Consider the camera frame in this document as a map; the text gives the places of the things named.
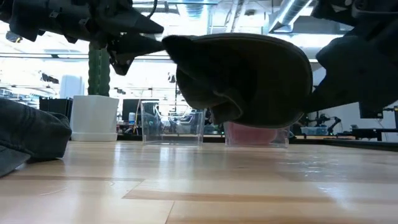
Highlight white hexagonal plant pot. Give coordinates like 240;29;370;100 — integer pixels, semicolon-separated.
70;95;120;142

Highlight silver ventilation duct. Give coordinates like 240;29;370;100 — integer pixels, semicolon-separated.
269;0;313;34
178;0;212;20

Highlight blue storage bin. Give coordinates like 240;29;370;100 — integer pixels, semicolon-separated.
300;126;330;136

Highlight white board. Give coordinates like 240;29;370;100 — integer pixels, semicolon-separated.
59;74;85;100

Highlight black storage boxes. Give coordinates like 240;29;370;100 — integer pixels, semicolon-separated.
39;96;74;121

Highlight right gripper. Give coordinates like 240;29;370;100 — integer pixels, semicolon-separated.
306;0;398;113

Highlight green cactus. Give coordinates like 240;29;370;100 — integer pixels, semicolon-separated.
88;40;111;96

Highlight dark grey baseball cap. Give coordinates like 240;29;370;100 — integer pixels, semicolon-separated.
161;32;314;129
0;98;73;178

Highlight black ceiling-hung device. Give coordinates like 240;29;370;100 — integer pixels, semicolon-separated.
5;30;23;44

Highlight black computer monitor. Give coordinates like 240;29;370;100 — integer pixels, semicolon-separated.
121;98;142;123

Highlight black background table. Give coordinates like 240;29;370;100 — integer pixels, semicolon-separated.
337;127;398;142

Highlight maroon baseball cap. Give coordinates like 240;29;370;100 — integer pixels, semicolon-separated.
227;122;278;146

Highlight long ceiling light strip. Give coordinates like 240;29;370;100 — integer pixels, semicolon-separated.
0;52;175;62

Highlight clear plastic bin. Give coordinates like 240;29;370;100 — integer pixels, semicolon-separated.
140;99;206;146
223;121;290;149

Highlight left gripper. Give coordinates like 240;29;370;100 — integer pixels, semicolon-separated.
46;0;166;77

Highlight black wall monitor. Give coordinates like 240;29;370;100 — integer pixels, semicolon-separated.
359;101;384;119

